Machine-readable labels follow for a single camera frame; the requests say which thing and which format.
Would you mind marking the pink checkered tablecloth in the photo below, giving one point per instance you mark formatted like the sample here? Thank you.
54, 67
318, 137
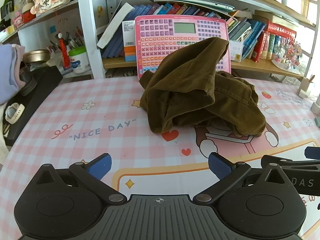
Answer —
95, 110

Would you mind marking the white charger plug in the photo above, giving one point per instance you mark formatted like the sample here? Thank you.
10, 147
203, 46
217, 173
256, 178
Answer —
305, 88

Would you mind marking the white jar with green lid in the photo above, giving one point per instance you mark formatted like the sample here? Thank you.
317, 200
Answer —
79, 61

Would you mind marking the small white box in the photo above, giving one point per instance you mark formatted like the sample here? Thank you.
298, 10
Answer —
235, 51

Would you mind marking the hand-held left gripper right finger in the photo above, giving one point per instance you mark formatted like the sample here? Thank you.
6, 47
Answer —
220, 166

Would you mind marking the pink toy learning tablet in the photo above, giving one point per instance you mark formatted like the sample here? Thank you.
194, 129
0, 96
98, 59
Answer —
160, 42

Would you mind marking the small teal object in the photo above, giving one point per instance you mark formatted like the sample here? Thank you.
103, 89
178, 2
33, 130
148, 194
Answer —
317, 122

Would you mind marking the white and orange box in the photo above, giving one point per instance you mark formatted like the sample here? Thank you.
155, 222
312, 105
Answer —
128, 40

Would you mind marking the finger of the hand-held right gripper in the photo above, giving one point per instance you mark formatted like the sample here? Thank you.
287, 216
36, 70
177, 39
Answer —
313, 152
295, 163

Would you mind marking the round gold tin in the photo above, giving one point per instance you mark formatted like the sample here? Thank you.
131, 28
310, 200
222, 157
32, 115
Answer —
36, 56

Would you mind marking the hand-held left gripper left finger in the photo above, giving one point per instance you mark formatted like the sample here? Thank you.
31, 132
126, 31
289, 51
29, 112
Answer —
100, 166

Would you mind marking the row of books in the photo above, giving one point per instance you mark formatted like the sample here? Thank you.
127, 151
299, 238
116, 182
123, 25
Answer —
180, 8

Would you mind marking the white leaning book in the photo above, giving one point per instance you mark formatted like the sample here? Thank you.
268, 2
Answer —
116, 25

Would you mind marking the white and wood bookshelf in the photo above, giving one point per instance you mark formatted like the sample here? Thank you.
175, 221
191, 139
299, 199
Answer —
86, 30

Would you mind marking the black flat case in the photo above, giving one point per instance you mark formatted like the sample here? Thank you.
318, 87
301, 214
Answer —
37, 90

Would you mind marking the silver laptop on books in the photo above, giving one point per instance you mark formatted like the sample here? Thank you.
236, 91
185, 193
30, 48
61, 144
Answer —
190, 1

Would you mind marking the lilac cloth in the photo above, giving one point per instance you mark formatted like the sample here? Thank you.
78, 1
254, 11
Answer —
8, 72

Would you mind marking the bunch of pens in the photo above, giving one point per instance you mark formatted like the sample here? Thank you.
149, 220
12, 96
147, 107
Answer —
72, 38

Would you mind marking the white smartwatch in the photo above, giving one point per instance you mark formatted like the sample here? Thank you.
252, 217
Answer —
13, 112

